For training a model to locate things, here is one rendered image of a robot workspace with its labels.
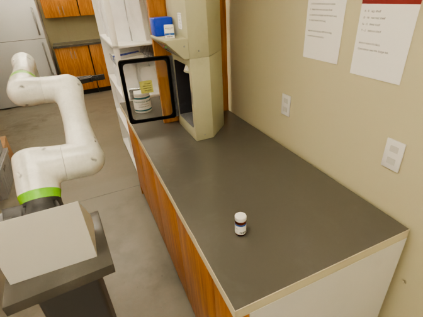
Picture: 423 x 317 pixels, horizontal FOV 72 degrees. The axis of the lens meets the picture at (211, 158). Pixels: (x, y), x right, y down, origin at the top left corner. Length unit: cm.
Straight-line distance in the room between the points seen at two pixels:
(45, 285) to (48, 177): 34
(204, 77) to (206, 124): 27
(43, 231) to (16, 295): 21
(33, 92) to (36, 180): 45
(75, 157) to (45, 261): 35
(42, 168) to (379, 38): 121
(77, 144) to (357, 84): 106
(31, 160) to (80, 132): 19
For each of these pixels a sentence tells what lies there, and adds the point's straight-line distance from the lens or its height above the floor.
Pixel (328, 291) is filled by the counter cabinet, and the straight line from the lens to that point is 115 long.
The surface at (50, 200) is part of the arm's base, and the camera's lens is 109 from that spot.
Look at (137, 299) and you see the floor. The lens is 217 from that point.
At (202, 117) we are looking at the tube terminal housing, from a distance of 170.
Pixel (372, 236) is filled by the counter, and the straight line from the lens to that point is 119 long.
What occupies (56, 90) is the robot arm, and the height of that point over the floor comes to 139.
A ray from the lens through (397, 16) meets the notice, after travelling 118.
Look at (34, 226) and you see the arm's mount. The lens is 103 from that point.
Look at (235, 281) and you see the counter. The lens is 97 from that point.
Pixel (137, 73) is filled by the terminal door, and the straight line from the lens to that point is 188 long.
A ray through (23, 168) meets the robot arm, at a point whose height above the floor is 124.
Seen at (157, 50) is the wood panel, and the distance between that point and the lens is 193.
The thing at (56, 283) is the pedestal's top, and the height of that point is 94.
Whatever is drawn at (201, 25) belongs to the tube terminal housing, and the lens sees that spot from 160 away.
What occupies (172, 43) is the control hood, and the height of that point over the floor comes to 149.
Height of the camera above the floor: 171
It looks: 30 degrees down
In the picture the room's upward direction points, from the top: 4 degrees counter-clockwise
